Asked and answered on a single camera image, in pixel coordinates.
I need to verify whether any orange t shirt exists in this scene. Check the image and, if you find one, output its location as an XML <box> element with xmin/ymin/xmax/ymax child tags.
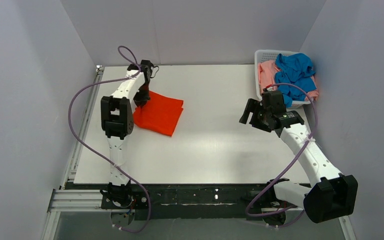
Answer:
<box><xmin>133</xmin><ymin>91</ymin><xmax>184</xmax><ymax>137</ymax></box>

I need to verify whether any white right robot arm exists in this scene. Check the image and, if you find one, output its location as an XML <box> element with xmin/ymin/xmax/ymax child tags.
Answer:
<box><xmin>239</xmin><ymin>98</ymin><xmax>359</xmax><ymax>223</ymax></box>

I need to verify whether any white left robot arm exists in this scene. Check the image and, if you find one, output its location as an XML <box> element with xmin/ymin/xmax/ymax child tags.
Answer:
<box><xmin>100</xmin><ymin>68</ymin><xmax>152</xmax><ymax>187</ymax></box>

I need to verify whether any pink t shirt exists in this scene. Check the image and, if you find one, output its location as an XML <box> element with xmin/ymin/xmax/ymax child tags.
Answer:
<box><xmin>256</xmin><ymin>60</ymin><xmax>320</xmax><ymax>104</ymax></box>

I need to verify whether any white plastic laundry basket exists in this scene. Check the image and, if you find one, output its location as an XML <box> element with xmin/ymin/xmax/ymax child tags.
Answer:
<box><xmin>254</xmin><ymin>49</ymin><xmax>316</xmax><ymax>109</ymax></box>

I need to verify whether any blue t shirt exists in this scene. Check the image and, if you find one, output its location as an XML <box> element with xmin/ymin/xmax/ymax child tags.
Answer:
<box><xmin>274</xmin><ymin>53</ymin><xmax>319</xmax><ymax>108</ymax></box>

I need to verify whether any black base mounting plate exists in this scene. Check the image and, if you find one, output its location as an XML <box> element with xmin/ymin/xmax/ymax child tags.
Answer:
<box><xmin>99</xmin><ymin>183</ymin><xmax>309</xmax><ymax>221</ymax></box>

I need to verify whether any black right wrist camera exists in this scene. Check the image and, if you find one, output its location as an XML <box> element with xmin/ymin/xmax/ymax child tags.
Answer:
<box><xmin>261</xmin><ymin>90</ymin><xmax>287</xmax><ymax>114</ymax></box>

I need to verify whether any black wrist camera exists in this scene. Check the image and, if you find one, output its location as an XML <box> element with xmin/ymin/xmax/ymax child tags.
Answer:
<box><xmin>261</xmin><ymin>90</ymin><xmax>287</xmax><ymax>114</ymax></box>
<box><xmin>127</xmin><ymin>59</ymin><xmax>160</xmax><ymax>81</ymax></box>

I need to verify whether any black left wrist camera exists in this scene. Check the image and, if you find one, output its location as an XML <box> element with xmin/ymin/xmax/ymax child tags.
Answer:
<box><xmin>127</xmin><ymin>59</ymin><xmax>160</xmax><ymax>81</ymax></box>

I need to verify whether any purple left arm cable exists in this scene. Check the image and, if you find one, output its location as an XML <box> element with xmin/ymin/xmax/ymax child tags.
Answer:
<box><xmin>67</xmin><ymin>45</ymin><xmax>152</xmax><ymax>234</ymax></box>

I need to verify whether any aluminium frame rail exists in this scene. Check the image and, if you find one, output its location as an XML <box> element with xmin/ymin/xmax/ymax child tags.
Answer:
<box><xmin>41</xmin><ymin>65</ymin><xmax>357</xmax><ymax>240</ymax></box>

